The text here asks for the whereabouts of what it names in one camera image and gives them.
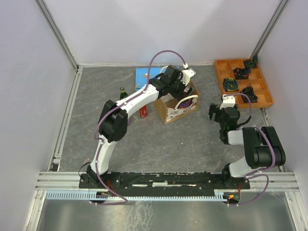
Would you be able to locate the orange wooden compartment tray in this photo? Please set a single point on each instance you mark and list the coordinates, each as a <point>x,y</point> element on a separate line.
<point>224,69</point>

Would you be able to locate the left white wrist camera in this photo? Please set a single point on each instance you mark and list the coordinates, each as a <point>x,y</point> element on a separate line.
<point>187,74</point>

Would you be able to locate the corner aluminium post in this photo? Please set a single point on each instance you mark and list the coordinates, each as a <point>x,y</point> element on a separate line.
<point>56,31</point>
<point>269,27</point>

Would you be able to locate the rolled sock top corner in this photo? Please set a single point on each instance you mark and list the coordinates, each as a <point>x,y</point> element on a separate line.
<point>251,63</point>

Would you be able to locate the rolled blue yellow sock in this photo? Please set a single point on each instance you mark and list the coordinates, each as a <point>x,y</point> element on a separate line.
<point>230,84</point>

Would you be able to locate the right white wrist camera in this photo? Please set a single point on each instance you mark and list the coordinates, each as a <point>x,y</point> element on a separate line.
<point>227,101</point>

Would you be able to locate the left corner aluminium post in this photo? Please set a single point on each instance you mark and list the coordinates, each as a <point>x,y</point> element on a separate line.
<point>56,31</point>

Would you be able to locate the blue printed folded cloth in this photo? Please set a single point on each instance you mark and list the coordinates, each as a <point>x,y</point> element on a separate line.
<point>141,75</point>

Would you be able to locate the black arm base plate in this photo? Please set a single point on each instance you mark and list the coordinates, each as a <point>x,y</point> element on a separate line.
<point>171,184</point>

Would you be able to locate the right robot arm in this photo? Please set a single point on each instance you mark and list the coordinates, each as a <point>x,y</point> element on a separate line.
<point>262,147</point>

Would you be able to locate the rolled black sock middle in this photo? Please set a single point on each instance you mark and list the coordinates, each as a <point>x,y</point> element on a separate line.
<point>241,73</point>

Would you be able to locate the green glass perrier bottle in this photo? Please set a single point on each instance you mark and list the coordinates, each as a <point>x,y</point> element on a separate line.
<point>123,93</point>

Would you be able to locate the rolled dark sock front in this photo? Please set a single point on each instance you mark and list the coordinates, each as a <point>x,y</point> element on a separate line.
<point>249,92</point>

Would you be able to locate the light blue cable duct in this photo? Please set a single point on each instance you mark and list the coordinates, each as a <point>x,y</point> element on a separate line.
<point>98,196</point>

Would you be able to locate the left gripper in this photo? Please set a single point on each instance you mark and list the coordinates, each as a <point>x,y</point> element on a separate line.
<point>181,96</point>

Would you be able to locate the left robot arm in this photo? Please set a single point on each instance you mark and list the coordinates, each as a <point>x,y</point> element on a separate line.
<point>113,122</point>

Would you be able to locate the right corner aluminium post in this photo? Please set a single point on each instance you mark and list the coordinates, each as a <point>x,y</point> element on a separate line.
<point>269,27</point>

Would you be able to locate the red coke can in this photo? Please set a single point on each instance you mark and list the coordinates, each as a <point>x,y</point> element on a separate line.
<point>143,112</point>

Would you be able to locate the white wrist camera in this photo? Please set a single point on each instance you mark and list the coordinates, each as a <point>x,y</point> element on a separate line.
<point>227,101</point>
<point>187,74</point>

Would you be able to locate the aluminium frame rail front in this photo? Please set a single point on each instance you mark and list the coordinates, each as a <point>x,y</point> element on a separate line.
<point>69,181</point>

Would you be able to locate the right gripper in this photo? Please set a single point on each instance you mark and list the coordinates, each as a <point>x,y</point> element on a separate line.
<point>214,109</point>

